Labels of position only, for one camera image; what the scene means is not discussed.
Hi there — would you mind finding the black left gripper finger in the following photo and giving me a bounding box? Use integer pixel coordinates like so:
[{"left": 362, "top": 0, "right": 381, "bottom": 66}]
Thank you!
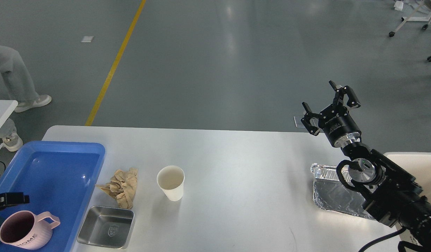
[{"left": 0, "top": 192, "right": 30, "bottom": 211}]

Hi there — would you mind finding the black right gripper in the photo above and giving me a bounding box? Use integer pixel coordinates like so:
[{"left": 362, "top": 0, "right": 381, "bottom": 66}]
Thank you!
[{"left": 301, "top": 81, "right": 361, "bottom": 147}]

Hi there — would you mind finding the pink mug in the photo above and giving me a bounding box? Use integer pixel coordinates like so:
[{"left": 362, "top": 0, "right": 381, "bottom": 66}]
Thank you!
[{"left": 0, "top": 210, "right": 61, "bottom": 250}]

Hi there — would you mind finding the aluminium foil tray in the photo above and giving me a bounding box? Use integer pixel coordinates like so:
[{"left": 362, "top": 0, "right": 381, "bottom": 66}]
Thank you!
[{"left": 310, "top": 163, "right": 374, "bottom": 220}]

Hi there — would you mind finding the square steel container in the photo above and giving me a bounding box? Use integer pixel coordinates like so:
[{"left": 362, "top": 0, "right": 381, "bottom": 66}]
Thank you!
[{"left": 77, "top": 205, "right": 135, "bottom": 249}]

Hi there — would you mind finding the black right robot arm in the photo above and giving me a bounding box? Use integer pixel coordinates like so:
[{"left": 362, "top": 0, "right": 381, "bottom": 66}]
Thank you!
[{"left": 301, "top": 81, "right": 431, "bottom": 252}]

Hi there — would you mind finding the blue plastic tray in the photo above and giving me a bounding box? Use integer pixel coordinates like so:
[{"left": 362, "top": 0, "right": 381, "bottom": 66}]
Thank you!
[{"left": 0, "top": 141, "right": 105, "bottom": 252}]

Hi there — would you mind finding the white side table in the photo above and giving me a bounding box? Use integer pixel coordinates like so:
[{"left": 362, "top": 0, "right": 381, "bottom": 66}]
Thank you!
[{"left": 0, "top": 100, "right": 19, "bottom": 158}]

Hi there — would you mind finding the white bin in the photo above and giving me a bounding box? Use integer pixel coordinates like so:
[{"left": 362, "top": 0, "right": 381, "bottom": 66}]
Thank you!
[{"left": 384, "top": 152, "right": 431, "bottom": 204}]

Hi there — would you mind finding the person in grey trousers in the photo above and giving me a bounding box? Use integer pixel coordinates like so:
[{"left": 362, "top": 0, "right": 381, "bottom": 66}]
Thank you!
[{"left": 0, "top": 45, "right": 52, "bottom": 152}]

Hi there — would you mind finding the crumpled brown paper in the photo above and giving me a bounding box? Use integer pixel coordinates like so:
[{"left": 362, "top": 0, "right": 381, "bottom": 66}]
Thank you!
[{"left": 96, "top": 167, "right": 138, "bottom": 210}]

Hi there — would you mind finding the white paper cup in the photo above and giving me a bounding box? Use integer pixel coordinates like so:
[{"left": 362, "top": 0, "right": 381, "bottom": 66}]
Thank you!
[{"left": 157, "top": 165, "right": 185, "bottom": 202}]

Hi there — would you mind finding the white wheeled frame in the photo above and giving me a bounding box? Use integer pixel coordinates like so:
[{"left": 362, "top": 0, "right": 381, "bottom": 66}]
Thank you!
[{"left": 388, "top": 0, "right": 431, "bottom": 38}]

